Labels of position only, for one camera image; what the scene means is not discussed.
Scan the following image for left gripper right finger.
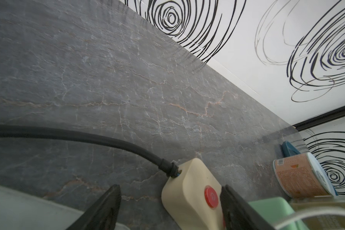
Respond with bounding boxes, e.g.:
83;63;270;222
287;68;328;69
220;185;274;230

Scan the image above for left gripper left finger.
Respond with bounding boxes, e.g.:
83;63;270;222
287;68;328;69
67;185;121;230

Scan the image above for mint green usb charger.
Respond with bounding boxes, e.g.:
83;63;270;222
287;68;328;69
249;197;295;224

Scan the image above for cream power strip red sockets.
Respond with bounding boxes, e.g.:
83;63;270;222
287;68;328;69
162;158;225;230

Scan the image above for white usb cable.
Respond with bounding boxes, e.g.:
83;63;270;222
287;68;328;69
271;206;345;230

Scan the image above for far left yellow keyboard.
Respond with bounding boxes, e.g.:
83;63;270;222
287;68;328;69
0;186;128;230

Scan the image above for teal tray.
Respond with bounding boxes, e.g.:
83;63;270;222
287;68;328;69
281;141;301;158

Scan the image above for black power strip cable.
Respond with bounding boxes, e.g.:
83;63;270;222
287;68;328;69
0;124;181;178

